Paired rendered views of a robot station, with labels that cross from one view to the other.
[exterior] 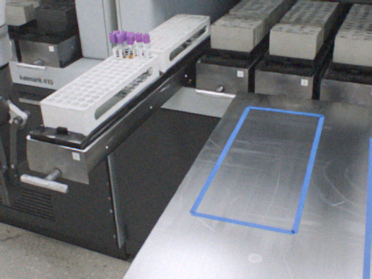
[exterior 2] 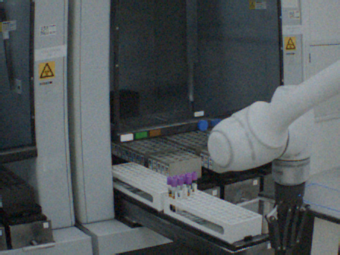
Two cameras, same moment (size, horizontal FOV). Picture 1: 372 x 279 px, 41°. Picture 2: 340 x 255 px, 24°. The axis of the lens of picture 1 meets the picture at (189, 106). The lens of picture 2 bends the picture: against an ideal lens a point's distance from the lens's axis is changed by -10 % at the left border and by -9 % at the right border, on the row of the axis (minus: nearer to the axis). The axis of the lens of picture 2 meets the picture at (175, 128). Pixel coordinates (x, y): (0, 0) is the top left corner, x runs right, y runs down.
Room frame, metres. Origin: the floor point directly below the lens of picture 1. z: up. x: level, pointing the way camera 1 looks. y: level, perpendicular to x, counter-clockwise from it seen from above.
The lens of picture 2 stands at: (-0.02, 1.90, 1.55)
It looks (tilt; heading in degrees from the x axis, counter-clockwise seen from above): 14 degrees down; 302
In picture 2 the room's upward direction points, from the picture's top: 1 degrees counter-clockwise
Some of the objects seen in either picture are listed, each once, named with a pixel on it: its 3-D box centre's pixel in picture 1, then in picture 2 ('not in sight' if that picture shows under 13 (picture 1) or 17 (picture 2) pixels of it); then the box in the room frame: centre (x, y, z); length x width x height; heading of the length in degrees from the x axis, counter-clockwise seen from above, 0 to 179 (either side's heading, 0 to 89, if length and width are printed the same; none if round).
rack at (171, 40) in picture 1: (172, 42); (145, 187); (1.23, 0.04, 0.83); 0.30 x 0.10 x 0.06; 155
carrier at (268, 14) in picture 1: (249, 22); (158, 159); (1.33, -0.17, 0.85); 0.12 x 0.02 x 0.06; 66
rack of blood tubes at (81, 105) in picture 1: (106, 90); (212, 217); (0.95, 0.17, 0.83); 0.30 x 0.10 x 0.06; 156
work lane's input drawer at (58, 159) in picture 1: (139, 88); (181, 222); (1.07, 0.11, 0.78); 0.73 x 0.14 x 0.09; 155
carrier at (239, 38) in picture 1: (232, 37); (183, 169); (1.20, -0.11, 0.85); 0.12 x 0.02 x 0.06; 66
